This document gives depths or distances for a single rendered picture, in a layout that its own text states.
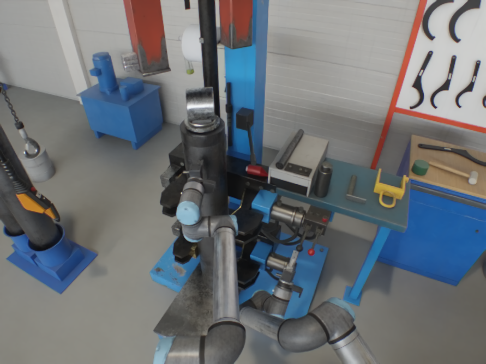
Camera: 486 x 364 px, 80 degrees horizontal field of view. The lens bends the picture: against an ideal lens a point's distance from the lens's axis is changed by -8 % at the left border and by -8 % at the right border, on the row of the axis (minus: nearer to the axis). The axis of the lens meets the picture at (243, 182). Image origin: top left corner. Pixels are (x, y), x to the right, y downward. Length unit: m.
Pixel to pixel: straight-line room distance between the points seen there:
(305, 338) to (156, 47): 1.15
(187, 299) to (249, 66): 1.63
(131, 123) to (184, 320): 2.43
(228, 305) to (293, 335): 0.27
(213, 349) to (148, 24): 1.06
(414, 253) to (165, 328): 1.97
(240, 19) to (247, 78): 0.45
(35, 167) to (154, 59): 2.94
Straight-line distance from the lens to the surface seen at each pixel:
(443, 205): 2.47
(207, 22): 1.69
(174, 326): 2.32
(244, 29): 1.40
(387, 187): 1.84
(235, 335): 0.97
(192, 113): 1.40
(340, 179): 1.90
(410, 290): 2.89
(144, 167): 3.80
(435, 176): 2.39
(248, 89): 1.77
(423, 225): 2.60
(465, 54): 3.19
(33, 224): 2.61
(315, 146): 1.90
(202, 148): 1.46
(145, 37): 1.23
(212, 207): 1.71
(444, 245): 2.74
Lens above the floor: 2.23
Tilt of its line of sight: 41 degrees down
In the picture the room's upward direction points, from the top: straight up
